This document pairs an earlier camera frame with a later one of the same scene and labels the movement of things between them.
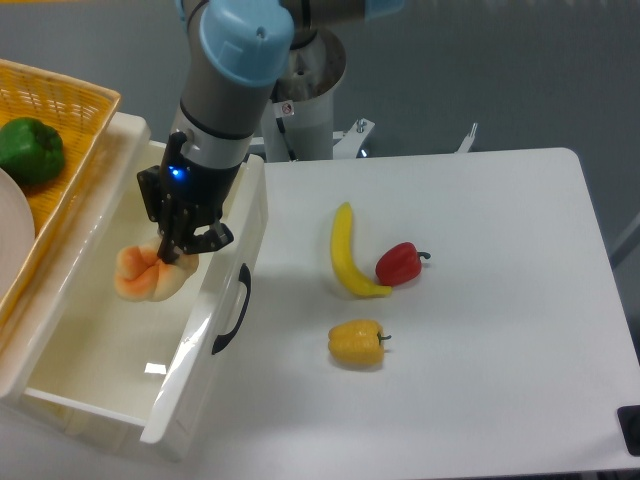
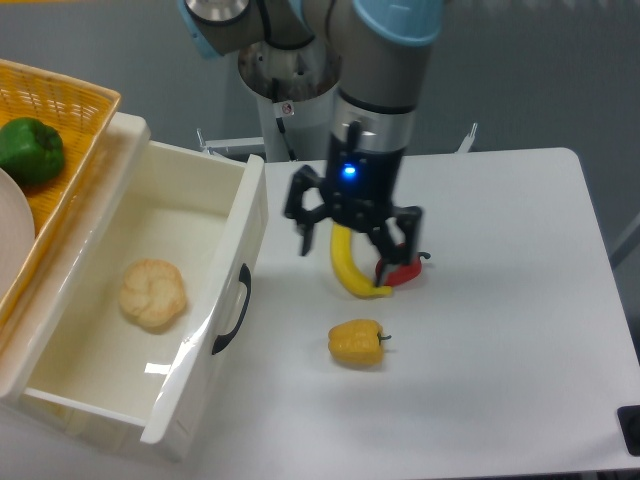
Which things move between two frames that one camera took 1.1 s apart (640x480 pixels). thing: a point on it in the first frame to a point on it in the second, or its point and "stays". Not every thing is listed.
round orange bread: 140,274 to 153,293
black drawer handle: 222,341 stays
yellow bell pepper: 357,342 stays
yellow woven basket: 82,113 stays
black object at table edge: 629,416 stays
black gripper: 191,194 to 360,182
